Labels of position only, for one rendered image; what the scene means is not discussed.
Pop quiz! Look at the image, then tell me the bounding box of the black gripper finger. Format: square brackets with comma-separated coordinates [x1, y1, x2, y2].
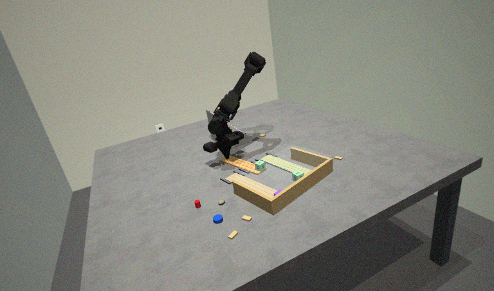
[218, 146, 228, 159]
[225, 144, 231, 158]

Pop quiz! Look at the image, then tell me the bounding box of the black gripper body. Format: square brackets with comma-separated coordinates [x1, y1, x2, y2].
[203, 126, 230, 153]

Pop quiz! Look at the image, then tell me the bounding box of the blue short cylinder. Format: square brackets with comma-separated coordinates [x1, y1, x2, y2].
[213, 214, 223, 224]

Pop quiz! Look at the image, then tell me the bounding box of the tan wooden tray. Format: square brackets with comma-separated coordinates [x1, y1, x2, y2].
[232, 145, 333, 215]

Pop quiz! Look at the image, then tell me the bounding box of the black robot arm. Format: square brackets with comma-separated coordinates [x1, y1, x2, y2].
[208, 52, 266, 146]

